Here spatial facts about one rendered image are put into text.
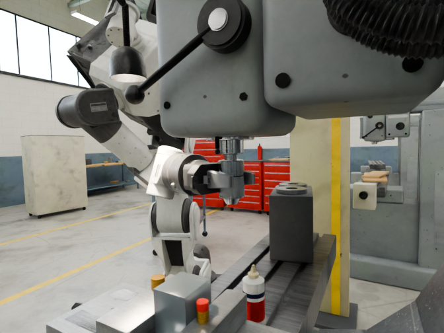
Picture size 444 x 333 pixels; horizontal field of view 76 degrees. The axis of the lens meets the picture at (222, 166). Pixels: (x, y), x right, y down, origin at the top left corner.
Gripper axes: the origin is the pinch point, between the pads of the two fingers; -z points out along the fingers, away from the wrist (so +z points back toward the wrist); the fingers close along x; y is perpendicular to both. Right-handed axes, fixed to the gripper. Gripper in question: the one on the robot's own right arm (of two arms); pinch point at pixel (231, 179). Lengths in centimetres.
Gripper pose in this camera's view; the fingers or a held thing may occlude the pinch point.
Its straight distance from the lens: 52.0
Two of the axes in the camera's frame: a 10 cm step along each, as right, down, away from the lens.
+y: 0.2, 10.0, 0.8
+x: 7.5, -0.7, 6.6
